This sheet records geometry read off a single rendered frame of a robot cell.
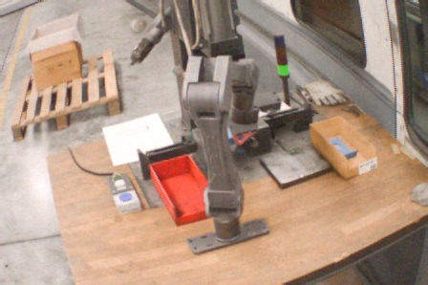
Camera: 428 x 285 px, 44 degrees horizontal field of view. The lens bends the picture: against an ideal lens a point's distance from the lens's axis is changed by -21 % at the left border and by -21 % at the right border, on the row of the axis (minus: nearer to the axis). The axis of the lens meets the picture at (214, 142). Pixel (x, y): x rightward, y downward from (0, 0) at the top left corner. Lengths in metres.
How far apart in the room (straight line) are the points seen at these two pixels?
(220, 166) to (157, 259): 0.29
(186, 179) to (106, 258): 0.43
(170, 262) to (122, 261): 0.13
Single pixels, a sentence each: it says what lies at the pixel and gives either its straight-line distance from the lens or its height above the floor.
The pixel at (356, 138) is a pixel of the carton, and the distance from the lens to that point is 1.89.
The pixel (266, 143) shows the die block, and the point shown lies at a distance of 1.92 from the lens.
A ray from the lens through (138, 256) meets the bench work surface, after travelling 1.57.
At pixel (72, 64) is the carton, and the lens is 5.11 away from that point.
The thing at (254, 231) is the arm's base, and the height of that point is 0.91.
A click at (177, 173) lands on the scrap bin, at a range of 1.87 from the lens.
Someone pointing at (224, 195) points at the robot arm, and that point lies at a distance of 1.50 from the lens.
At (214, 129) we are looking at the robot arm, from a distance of 1.40.
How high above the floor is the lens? 1.83
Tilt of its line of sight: 27 degrees down
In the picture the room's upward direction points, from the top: 8 degrees counter-clockwise
